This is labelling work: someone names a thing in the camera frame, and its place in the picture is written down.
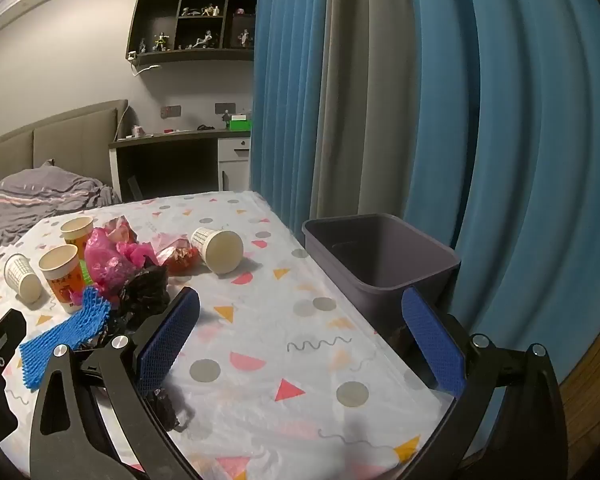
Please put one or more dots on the dark wall socket panel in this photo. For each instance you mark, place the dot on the dark wall socket panel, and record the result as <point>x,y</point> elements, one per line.
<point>171,112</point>
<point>225,108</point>

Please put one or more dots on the white drawer cabinet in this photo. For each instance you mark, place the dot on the white drawer cabinet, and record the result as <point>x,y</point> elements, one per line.
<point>235,165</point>

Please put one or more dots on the small pink white item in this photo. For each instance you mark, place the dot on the small pink white item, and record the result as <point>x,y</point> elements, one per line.
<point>139,131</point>

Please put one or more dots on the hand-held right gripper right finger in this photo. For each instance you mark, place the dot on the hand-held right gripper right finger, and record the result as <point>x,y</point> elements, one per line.
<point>432,340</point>

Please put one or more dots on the yellow paper cup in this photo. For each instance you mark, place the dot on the yellow paper cup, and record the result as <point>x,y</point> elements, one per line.
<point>77,237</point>

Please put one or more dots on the grey striped duvet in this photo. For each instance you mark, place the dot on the grey striped duvet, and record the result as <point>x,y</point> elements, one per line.
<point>40,190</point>

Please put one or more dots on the red snack wrapper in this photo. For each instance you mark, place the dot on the red snack wrapper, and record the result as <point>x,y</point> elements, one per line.
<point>177,257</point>

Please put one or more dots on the small white grid paper cup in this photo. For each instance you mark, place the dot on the small white grid paper cup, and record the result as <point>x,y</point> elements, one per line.
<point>20,275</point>

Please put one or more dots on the green packet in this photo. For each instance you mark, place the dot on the green packet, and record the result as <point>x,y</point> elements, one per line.
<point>86,272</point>

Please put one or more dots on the blue foam net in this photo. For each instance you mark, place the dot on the blue foam net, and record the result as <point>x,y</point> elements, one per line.
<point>65,332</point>

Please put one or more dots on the group of small figurines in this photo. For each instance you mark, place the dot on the group of small figurines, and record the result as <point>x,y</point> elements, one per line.
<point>205,40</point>

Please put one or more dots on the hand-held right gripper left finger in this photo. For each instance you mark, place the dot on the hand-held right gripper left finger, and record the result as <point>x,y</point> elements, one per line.
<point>170,340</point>

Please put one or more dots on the grey padded headboard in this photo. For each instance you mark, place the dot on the grey padded headboard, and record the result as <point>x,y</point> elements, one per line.
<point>70,135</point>

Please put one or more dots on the small dark desk figure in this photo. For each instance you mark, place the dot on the small dark desk figure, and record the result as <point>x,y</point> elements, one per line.
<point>226,119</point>

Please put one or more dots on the dark desk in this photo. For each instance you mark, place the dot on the dark desk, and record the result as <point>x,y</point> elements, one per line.
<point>180,136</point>

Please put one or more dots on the orange label paper cup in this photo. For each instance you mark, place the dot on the orange label paper cup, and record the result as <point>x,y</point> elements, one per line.
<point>60,280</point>

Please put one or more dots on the grey curtain panel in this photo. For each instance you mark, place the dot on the grey curtain panel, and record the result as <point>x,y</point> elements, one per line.
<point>370,85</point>

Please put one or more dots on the small black item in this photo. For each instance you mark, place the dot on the small black item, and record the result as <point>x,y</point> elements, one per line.
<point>205,127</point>

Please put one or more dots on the large white paper cup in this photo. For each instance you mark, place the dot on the large white paper cup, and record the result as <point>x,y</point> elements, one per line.
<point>220,252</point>

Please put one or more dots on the blue curtain panel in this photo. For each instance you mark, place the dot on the blue curtain panel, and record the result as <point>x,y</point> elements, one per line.
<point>520,135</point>
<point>285,85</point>

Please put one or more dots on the dark wall shelf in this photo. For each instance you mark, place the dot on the dark wall shelf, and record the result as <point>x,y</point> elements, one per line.
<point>155,15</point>

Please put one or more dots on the pink plastic bag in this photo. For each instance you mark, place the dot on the pink plastic bag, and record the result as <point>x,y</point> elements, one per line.
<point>102,260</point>

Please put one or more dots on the green box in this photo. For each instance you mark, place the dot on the green box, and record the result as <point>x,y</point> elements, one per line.
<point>241,125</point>

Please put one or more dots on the black plastic bag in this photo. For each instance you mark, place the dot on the black plastic bag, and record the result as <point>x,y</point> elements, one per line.
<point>142,295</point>

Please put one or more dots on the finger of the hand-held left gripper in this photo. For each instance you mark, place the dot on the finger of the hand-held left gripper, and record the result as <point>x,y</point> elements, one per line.
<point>5,337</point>

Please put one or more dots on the grey plastic bin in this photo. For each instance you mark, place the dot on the grey plastic bin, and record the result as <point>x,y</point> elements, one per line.
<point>380,260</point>

